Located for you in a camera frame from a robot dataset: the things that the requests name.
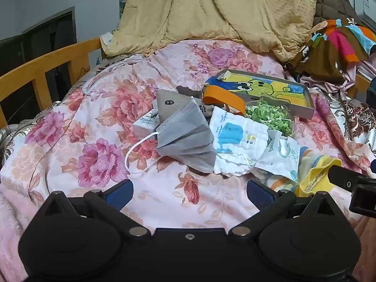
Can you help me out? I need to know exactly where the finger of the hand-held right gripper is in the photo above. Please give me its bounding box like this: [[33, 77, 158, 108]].
[[327, 164, 376, 191]]

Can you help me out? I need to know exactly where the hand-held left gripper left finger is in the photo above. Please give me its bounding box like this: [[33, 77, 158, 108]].
[[39, 179, 152, 238]]

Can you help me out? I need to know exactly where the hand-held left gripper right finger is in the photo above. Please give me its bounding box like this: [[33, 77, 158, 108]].
[[228, 179, 341, 238]]

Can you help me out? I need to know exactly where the white whale print cloth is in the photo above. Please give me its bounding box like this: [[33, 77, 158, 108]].
[[210, 106, 272, 177]]

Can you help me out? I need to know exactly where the bag of green bits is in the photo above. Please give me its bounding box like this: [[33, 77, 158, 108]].
[[245, 95, 294, 137]]

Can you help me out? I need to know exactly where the grey face mask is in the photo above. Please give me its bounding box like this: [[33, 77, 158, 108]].
[[125, 95, 218, 174]]

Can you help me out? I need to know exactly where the grey sock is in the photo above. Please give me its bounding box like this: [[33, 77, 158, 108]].
[[155, 85, 216, 124]]

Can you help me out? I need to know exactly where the orange strap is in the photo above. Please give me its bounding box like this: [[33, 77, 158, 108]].
[[203, 85, 246, 116]]

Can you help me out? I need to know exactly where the cartoon print cardboard box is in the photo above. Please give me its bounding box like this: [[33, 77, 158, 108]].
[[206, 69, 315, 120]]

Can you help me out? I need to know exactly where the yellow trimmed striped towel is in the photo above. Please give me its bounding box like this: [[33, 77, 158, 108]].
[[266, 148, 344, 198]]

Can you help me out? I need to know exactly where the white printed child mask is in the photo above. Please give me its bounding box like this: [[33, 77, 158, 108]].
[[255, 129, 302, 183]]

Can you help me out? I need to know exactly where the gold brown floral cloth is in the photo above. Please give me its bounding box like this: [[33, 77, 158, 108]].
[[311, 91, 376, 177]]

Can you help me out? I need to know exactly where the pink floral bed sheet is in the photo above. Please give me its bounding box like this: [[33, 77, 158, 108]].
[[0, 39, 376, 232]]

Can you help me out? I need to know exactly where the small white box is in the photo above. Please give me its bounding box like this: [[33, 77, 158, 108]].
[[133, 100, 161, 137]]

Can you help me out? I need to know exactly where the pink fluffy blanket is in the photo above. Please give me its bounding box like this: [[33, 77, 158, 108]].
[[0, 179, 44, 282]]

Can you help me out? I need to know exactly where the brown multicoloured garment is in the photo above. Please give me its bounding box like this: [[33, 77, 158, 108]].
[[286, 18, 376, 84]]

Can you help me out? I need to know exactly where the white air conditioner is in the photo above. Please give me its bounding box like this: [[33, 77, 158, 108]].
[[354, 0, 376, 27]]

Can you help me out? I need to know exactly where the yellow dotted quilt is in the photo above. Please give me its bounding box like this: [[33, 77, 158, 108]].
[[100, 0, 316, 62]]

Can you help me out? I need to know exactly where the wooden bed rail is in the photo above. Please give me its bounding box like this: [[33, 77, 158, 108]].
[[0, 38, 103, 127]]

